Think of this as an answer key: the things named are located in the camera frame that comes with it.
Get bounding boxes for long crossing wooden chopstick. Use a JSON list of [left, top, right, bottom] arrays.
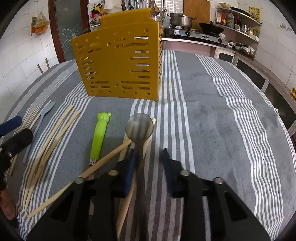
[[27, 138, 132, 218]]

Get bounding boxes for wooden chopstick pair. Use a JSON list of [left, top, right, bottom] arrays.
[[23, 105, 74, 211], [24, 109, 81, 211]]

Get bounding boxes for green bear-handled utensil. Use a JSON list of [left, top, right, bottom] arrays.
[[89, 112, 112, 166]]

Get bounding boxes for metal spoon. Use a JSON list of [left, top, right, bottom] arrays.
[[125, 113, 154, 240]]

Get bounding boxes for person left hand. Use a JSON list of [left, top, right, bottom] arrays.
[[1, 189, 16, 220]]

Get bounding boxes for grey striped tablecloth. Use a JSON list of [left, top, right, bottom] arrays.
[[8, 50, 295, 240]]

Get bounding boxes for hanging orange plastic bag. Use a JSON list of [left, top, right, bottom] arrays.
[[31, 12, 49, 36]]

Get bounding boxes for wooden glass door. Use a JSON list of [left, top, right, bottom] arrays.
[[48, 0, 90, 63]]

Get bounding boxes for yellow perforated utensil holder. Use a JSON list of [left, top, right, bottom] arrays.
[[71, 9, 163, 101]]

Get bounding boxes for hanging utensil rack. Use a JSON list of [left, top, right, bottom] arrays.
[[120, 0, 160, 16]]

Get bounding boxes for gas stove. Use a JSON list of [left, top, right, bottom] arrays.
[[164, 28, 228, 47]]

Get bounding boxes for black wok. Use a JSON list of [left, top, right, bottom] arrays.
[[199, 22, 224, 35]]

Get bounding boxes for steel cooking pot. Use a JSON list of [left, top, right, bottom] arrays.
[[167, 13, 197, 29]]

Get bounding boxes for wooden cutting board rectangular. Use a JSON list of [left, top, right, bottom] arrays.
[[183, 0, 211, 25]]

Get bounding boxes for wooden sticks leaning on wall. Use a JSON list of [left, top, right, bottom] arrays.
[[37, 58, 50, 74]]

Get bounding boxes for corner wall shelf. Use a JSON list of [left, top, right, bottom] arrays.
[[214, 6, 261, 59]]

